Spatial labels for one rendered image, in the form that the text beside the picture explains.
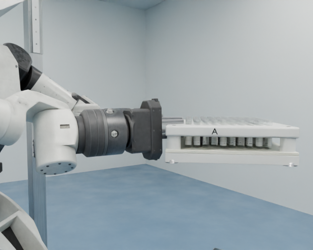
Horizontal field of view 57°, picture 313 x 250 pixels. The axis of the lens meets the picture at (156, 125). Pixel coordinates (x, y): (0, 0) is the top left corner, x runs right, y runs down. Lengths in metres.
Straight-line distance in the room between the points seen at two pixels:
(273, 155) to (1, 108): 0.45
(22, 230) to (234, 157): 0.60
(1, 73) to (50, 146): 0.37
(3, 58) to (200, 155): 0.55
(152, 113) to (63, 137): 0.17
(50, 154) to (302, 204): 3.20
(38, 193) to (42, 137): 0.96
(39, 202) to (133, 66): 4.26
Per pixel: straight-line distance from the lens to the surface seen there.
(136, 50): 5.53
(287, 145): 0.58
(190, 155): 0.55
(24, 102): 0.48
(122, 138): 0.52
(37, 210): 1.48
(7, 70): 0.85
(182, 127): 0.55
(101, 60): 5.18
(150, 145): 0.56
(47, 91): 1.02
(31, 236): 0.89
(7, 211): 0.93
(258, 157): 0.57
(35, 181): 1.44
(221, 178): 4.14
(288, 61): 3.49
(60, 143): 0.50
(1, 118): 0.45
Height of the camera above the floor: 1.12
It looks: 4 degrees down
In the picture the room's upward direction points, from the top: straight up
